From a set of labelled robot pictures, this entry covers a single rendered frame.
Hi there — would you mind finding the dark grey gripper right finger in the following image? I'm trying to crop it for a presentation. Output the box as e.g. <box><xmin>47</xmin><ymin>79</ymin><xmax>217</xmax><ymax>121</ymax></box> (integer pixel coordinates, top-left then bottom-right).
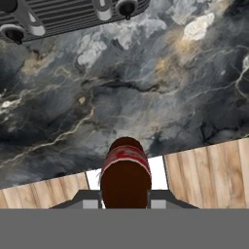
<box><xmin>147</xmin><ymin>190</ymin><xmax>200</xmax><ymax>210</ymax></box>

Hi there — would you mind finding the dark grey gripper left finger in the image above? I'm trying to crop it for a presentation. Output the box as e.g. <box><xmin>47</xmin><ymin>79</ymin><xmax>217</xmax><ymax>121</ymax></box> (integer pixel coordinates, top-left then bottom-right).
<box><xmin>49</xmin><ymin>190</ymin><xmax>103</xmax><ymax>210</ymax></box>

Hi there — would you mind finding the pale grey bar handle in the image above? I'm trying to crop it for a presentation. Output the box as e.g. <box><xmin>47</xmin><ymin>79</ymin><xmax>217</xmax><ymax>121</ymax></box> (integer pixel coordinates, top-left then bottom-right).
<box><xmin>14</xmin><ymin>0</ymin><xmax>47</xmax><ymax>37</ymax></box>
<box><xmin>91</xmin><ymin>0</ymin><xmax>114</xmax><ymax>22</ymax></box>

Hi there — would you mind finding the brown bottle with red label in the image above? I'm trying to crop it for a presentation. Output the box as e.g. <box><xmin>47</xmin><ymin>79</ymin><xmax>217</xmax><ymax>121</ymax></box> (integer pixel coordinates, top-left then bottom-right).
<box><xmin>98</xmin><ymin>136</ymin><xmax>153</xmax><ymax>210</ymax></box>

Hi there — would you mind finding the black round knob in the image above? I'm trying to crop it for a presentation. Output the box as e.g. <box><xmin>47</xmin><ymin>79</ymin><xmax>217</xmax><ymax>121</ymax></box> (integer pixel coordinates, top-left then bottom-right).
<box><xmin>0</xmin><ymin>0</ymin><xmax>19</xmax><ymax>14</ymax></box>
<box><xmin>0</xmin><ymin>23</ymin><xmax>29</xmax><ymax>46</ymax></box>
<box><xmin>115</xmin><ymin>0</ymin><xmax>140</xmax><ymax>21</ymax></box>

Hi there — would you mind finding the dark grey ribbed appliance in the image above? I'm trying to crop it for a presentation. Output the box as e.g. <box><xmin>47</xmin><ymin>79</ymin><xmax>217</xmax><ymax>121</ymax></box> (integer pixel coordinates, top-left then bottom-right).
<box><xmin>0</xmin><ymin>0</ymin><xmax>152</xmax><ymax>45</ymax></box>

